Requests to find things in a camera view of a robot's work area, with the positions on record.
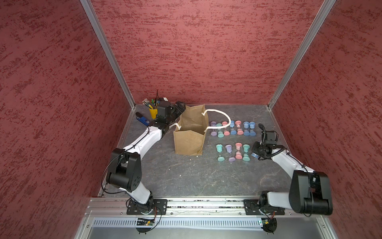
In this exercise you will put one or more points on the large green sand timer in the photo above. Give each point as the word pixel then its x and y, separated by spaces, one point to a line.
pixel 246 156

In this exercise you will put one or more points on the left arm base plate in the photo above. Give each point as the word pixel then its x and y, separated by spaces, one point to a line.
pixel 152 207

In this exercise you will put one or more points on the yellow pen cup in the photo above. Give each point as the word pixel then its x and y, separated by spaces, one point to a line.
pixel 153 112

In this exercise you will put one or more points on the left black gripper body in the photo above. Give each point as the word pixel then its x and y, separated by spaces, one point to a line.
pixel 175 112

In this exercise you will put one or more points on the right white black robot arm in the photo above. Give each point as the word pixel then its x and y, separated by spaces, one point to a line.
pixel 309 192

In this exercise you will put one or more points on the pens in cup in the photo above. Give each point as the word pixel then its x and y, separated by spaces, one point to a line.
pixel 150 104

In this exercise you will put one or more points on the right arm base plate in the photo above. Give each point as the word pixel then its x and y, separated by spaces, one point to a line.
pixel 254 208

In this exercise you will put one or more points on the blue sand timer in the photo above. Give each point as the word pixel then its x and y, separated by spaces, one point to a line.
pixel 252 128
pixel 246 130
pixel 232 131

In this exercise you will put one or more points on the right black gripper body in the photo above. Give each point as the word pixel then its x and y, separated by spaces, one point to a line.
pixel 257 149

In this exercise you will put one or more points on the aluminium front rail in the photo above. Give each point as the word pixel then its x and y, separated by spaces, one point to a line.
pixel 211 213

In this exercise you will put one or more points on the blue stapler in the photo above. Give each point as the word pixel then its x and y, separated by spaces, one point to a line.
pixel 142 118

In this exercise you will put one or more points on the purple sand timer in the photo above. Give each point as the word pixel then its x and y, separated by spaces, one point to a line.
pixel 229 150
pixel 213 131

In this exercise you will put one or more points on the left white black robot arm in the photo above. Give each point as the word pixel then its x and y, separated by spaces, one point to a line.
pixel 124 171

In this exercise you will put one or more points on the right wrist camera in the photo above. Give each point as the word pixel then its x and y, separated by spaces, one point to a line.
pixel 269 137

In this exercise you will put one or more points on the pink sand timer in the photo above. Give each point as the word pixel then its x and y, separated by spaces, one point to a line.
pixel 238 124
pixel 226 131
pixel 238 154

